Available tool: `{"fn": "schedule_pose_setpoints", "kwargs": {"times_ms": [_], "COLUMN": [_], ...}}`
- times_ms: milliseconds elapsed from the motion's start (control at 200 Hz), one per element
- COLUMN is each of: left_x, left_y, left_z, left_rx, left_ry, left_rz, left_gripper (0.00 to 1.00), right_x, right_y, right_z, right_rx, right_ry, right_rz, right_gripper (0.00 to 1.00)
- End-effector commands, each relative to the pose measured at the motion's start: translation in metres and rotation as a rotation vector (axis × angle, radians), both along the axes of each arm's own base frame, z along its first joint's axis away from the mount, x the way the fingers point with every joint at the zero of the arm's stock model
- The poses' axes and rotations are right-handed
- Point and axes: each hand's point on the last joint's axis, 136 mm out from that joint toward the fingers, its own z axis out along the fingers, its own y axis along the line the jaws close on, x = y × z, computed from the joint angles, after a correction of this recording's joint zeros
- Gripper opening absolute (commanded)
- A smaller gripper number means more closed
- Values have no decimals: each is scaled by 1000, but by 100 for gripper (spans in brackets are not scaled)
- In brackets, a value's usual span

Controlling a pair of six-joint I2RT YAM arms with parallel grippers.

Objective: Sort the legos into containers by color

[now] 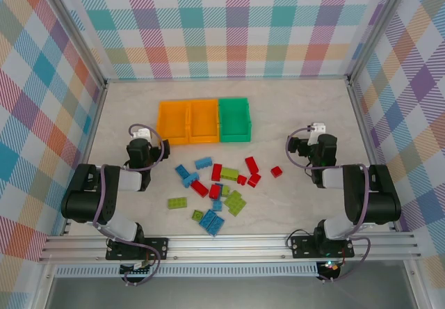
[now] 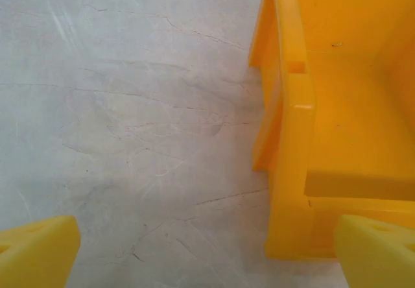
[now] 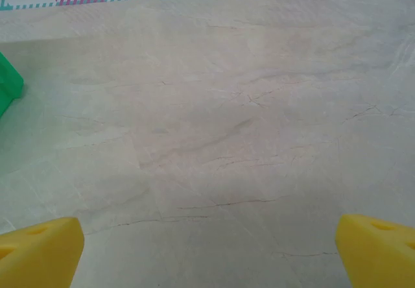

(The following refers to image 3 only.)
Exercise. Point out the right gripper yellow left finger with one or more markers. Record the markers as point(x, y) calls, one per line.
point(39, 255)

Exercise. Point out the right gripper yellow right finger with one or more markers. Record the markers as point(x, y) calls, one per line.
point(379, 255)

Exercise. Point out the green plastic bin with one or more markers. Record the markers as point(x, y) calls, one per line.
point(8, 83)

